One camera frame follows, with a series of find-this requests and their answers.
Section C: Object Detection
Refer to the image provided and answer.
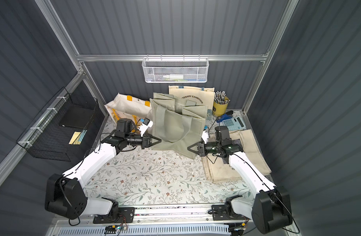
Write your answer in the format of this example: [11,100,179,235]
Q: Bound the cream canvas bag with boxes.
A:
[202,129,271,183]

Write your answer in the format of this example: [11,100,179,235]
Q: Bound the olive green tote bag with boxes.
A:
[150,93,208,159]

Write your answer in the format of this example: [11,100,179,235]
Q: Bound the white tote bag yellow handles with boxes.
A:
[104,93,152,123]

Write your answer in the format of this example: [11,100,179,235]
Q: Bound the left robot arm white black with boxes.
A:
[44,118,161,223]

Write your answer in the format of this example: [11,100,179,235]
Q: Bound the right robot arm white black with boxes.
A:
[187,126,295,234]

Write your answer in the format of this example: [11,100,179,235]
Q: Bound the cream tote bag black lettering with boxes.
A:
[169,86,215,110]

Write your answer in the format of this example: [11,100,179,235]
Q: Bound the floral table mat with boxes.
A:
[84,148,254,205]

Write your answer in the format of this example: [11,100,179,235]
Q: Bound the blue stapler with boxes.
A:
[216,110,233,124]

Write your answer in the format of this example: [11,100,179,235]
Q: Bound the light blue calculator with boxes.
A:
[222,116,247,131]

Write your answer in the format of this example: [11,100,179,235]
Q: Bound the yellow pen holder cup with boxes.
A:
[212,91,230,117]

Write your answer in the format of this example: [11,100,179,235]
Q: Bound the yellow sticky note pad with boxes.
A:
[68,132,82,145]

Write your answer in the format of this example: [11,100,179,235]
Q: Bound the white bottle in basket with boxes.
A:
[163,74,184,81]

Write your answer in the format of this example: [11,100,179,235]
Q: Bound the black notebook in basket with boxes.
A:
[59,106,94,129]

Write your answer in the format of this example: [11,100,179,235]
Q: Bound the small green circuit board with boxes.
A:
[104,225,124,236]

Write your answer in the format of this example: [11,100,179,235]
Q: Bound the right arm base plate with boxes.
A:
[208,205,246,221]

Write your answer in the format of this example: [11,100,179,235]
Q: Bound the white wire mesh basket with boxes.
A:
[142,57,209,84]

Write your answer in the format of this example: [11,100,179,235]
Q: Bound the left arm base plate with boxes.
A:
[93,207,136,224]

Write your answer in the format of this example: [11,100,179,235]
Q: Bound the black wire wall basket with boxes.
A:
[17,84,105,162]

